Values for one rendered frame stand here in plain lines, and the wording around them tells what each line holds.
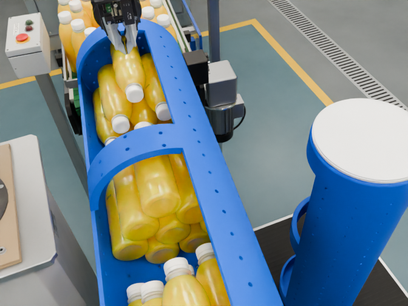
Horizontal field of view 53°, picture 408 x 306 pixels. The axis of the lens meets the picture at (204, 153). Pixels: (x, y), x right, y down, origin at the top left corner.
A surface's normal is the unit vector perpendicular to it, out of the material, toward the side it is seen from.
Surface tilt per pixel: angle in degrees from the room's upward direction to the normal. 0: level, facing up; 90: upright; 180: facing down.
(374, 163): 0
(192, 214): 89
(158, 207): 89
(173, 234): 88
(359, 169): 0
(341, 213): 90
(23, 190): 0
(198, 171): 29
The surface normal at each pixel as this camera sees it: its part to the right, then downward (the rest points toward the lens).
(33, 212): -0.05, -0.67
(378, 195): -0.08, 0.74
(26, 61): 0.26, 0.71
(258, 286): 0.62, -0.64
